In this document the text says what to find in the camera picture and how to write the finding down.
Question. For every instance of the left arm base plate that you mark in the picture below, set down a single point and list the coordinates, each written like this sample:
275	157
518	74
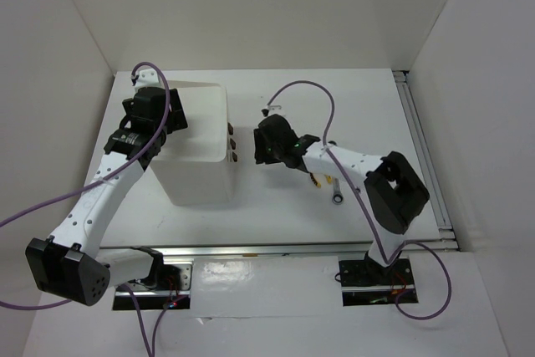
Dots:
172	290

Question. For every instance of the yellow black pliers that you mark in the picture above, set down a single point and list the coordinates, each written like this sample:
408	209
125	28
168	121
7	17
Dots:
319	180

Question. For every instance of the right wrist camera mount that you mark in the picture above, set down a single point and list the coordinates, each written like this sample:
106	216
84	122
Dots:
268	109

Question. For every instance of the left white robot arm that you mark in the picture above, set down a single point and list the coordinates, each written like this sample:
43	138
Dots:
68	263

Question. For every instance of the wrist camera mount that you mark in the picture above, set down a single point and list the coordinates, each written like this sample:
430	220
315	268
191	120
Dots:
145	78
268	109

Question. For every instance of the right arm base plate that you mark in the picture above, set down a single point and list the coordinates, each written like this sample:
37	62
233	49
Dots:
359	287

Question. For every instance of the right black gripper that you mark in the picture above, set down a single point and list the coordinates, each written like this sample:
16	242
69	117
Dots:
262	154

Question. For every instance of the aluminium rail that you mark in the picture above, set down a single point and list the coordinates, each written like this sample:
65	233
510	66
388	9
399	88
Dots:
447	236
249	251

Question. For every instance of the large ratchet wrench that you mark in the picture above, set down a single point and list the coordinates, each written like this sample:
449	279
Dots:
337	197

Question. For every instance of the aluminium rail front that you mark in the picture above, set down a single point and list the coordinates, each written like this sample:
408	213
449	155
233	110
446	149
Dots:
249	251

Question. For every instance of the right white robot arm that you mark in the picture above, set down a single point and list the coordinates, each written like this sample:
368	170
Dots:
388	189

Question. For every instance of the white drawer cabinet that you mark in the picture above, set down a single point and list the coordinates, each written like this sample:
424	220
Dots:
197	165

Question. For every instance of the aluminium rail right side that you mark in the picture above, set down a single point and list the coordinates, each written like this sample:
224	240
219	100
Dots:
447	236

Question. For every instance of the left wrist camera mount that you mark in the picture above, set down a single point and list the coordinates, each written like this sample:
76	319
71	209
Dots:
145	78

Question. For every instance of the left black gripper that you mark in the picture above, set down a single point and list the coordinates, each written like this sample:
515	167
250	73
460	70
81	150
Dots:
178	120

